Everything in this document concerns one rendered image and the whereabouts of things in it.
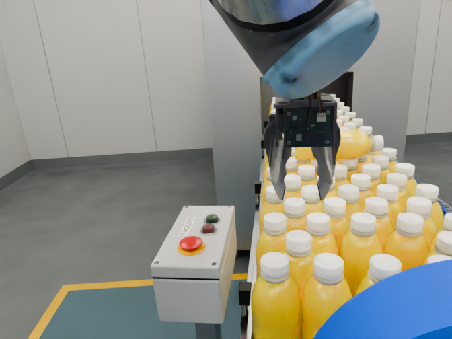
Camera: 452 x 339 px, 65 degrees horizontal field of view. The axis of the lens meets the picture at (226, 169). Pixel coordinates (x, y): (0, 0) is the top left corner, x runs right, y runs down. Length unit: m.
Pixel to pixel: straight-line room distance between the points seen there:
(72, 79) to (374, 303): 4.60
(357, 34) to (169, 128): 4.33
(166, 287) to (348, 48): 0.41
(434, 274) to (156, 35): 4.29
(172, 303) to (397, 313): 0.36
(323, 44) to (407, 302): 0.18
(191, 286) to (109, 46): 4.18
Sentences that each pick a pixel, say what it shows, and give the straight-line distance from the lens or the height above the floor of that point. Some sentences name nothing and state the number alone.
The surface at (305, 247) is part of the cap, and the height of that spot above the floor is 1.10.
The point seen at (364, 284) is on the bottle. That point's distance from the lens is 0.54.
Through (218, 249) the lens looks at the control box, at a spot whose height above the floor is 1.10.
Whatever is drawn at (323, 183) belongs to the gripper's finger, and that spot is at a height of 1.19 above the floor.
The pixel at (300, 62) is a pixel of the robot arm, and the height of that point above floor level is 1.38.
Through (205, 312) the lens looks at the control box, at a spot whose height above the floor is 1.02.
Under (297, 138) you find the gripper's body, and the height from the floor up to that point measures 1.28.
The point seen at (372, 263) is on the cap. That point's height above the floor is 1.11.
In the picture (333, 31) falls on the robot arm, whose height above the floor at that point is 1.39.
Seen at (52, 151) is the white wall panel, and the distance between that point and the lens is 5.08.
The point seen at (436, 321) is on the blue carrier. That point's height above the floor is 1.22.
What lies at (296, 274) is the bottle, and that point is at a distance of 0.56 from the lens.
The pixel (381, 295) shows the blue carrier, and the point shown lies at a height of 1.21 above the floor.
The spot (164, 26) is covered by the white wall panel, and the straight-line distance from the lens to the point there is 4.45.
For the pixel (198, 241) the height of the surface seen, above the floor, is 1.11.
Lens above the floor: 1.39
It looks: 19 degrees down
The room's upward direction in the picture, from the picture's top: 4 degrees counter-clockwise
